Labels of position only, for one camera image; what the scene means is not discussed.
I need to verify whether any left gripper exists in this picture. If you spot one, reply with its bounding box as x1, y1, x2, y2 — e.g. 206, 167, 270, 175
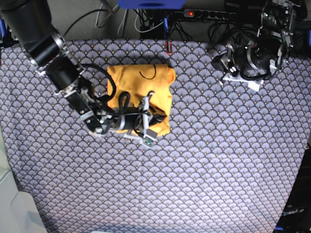
211, 41, 284, 92

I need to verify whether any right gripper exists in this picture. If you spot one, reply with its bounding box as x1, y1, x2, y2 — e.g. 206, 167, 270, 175
110, 90, 167, 148

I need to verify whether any yellow T-shirt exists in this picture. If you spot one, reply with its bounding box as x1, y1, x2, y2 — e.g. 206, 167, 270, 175
107, 64, 176, 136

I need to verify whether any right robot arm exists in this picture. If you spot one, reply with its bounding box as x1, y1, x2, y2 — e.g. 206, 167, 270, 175
0, 0, 165, 147

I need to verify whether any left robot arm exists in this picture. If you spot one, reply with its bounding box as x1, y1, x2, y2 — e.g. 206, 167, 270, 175
211, 0, 303, 91

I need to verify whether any red and black clamp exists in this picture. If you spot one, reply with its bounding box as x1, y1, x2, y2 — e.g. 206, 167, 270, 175
165, 41, 173, 55

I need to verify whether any black power strip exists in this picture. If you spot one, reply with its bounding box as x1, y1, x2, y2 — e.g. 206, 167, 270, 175
183, 9, 236, 21

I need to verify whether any blue fan-patterned table cloth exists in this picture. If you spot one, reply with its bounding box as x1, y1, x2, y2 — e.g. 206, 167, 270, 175
0, 40, 311, 233

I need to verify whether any blue box overhead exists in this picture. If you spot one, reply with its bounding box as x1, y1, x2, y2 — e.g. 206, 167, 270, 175
118, 0, 186, 9

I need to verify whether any white bin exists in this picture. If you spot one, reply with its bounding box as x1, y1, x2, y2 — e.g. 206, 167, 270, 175
0, 137, 47, 233

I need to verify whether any black OpenArm box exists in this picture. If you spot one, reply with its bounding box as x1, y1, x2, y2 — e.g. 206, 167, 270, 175
274, 149, 311, 233

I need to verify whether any blue handled clamp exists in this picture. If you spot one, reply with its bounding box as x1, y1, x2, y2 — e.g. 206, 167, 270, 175
163, 17, 169, 40

